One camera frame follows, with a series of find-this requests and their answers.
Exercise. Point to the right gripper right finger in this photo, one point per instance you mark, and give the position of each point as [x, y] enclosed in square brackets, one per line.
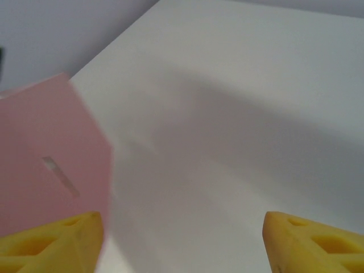
[312, 250]

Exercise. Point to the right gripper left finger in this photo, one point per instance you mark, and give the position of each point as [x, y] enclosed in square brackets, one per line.
[51, 247]

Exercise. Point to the pink paper box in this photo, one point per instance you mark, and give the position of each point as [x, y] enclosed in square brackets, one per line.
[42, 128]

